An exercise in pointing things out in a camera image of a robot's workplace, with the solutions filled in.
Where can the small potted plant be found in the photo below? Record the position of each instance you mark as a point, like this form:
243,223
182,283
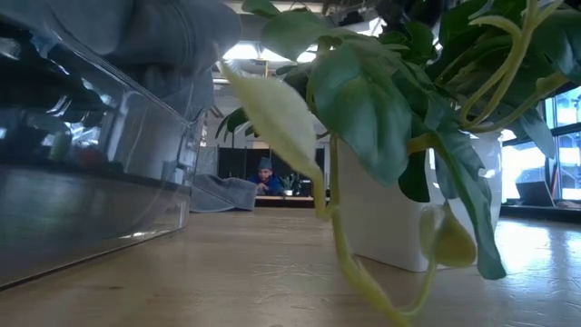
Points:
289,185

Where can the person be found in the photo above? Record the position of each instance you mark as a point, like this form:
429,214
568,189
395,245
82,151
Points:
265,179

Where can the wooden desk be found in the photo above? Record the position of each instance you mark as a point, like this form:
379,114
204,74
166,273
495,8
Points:
299,198

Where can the green artificial plant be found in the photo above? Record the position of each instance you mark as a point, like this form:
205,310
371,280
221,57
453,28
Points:
363,104

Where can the white plant pot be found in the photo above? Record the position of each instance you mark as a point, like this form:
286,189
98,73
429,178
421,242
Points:
386,227

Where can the clear plastic tray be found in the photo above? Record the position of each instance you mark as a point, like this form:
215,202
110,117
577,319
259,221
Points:
91,204

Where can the black aluminium table frame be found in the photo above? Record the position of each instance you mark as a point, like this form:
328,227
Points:
535,213

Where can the black window frame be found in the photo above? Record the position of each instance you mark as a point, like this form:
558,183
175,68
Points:
551,129

